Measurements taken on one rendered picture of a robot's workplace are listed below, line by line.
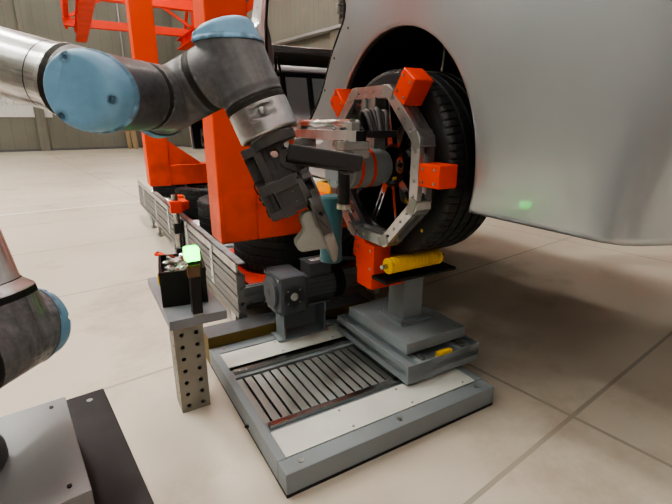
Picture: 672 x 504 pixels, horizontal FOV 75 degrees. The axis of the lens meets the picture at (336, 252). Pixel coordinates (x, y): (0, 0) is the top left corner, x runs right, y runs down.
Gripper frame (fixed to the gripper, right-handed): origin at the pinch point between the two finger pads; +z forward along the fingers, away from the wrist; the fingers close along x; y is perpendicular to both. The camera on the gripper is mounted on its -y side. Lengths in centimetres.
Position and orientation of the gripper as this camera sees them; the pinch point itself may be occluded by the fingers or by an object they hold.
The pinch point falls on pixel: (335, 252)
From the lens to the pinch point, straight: 69.0
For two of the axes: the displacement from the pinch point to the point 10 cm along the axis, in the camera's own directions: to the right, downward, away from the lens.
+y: -9.0, 4.2, -1.1
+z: 3.9, 9.0, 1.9
